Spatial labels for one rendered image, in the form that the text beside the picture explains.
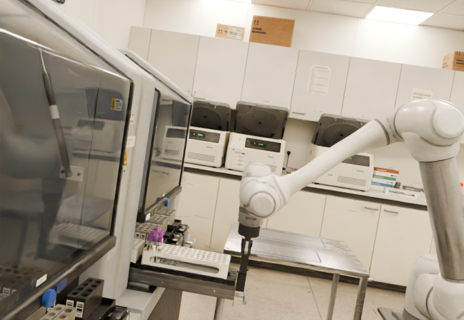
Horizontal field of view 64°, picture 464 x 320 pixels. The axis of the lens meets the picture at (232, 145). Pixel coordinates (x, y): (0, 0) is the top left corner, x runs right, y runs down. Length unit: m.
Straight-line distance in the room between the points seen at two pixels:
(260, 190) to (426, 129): 0.49
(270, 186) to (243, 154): 2.50
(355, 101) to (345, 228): 1.26
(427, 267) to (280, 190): 0.65
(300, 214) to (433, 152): 2.58
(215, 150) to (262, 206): 2.56
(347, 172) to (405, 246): 0.88
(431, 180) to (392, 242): 2.70
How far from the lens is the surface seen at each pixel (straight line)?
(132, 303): 1.30
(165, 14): 4.51
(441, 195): 1.26
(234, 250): 1.61
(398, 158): 4.49
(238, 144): 3.61
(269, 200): 1.06
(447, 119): 1.18
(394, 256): 3.98
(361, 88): 4.02
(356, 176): 3.72
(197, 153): 3.63
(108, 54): 1.05
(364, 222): 3.81
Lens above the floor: 1.33
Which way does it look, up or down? 3 degrees down
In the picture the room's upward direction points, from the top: 9 degrees clockwise
